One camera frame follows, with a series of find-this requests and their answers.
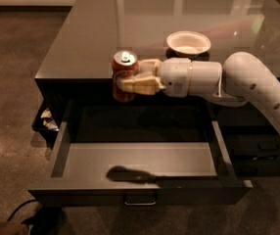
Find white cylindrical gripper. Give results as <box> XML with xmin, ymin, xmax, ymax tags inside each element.
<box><xmin>117</xmin><ymin>58</ymin><xmax>222</xmax><ymax>98</ymax></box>

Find red coke can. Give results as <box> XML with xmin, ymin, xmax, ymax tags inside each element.
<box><xmin>112</xmin><ymin>50</ymin><xmax>138</xmax><ymax>103</ymax></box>

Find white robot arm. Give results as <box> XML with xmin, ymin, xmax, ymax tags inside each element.
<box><xmin>115</xmin><ymin>52</ymin><xmax>280</xmax><ymax>135</ymax></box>

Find open grey top drawer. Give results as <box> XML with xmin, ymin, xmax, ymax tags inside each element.
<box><xmin>29</xmin><ymin>100</ymin><xmax>253</xmax><ymax>207</ymax></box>

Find white paper bowl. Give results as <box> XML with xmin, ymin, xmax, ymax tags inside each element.
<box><xmin>166</xmin><ymin>31</ymin><xmax>211</xmax><ymax>56</ymax></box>

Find grey cabinet counter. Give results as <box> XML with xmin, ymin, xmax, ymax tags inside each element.
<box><xmin>34</xmin><ymin>0</ymin><xmax>280</xmax><ymax>129</ymax></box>

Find black bin with trash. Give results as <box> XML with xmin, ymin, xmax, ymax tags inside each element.
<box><xmin>31</xmin><ymin>102</ymin><xmax>59</xmax><ymax>142</ymax></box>

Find dark lower right drawers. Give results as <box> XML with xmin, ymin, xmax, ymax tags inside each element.
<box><xmin>213</xmin><ymin>103</ymin><xmax>280</xmax><ymax>176</ymax></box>

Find metal drawer handle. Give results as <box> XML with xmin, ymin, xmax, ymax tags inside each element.
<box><xmin>123</xmin><ymin>193</ymin><xmax>157</xmax><ymax>207</ymax></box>

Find black cable on floor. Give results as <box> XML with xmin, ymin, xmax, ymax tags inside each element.
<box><xmin>6</xmin><ymin>198</ymin><xmax>63</xmax><ymax>235</ymax></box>

